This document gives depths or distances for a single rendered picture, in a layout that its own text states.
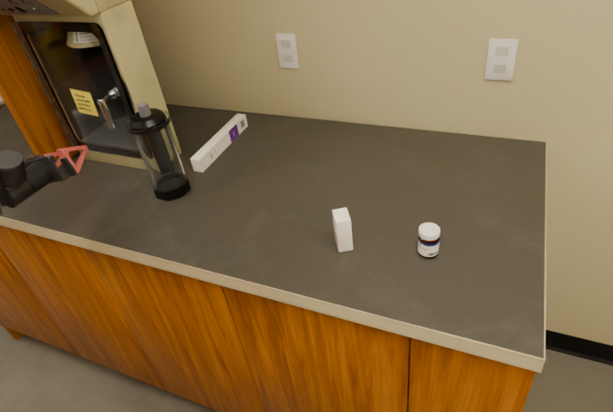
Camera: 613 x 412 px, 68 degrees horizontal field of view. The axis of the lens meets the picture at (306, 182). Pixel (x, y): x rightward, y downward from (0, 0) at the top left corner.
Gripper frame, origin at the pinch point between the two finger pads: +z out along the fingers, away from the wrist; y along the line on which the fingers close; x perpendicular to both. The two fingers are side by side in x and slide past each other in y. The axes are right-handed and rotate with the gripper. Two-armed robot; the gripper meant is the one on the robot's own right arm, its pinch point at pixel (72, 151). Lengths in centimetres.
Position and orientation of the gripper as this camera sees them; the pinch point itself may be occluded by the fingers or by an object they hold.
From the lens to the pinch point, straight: 126.8
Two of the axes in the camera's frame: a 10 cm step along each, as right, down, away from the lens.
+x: 3.7, 8.2, 4.3
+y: -8.5, 1.2, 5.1
